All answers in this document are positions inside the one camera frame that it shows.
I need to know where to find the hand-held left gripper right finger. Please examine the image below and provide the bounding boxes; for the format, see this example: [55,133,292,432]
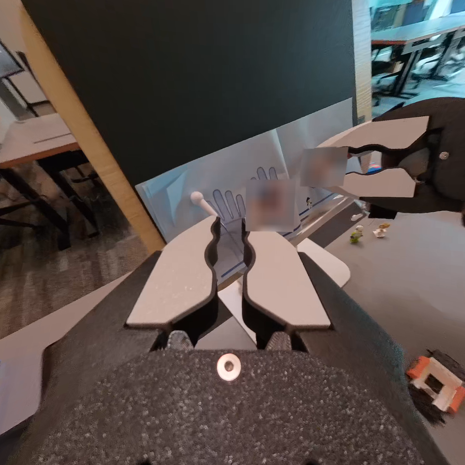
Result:
[241,231,333,340]

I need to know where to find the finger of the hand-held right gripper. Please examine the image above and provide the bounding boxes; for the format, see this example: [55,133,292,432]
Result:
[320,115,431,157]
[333,169,420,202]

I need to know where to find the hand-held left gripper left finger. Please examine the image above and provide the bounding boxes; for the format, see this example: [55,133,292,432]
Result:
[125,216,221,339]

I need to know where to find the white book stand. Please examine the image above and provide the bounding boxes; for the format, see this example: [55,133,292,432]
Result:
[190,191,351,343]

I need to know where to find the instruction booklet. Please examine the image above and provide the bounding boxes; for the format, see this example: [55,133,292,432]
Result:
[137,98,357,280]

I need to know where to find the orange white lego car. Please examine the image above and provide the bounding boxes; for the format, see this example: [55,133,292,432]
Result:
[404,350,465,426]

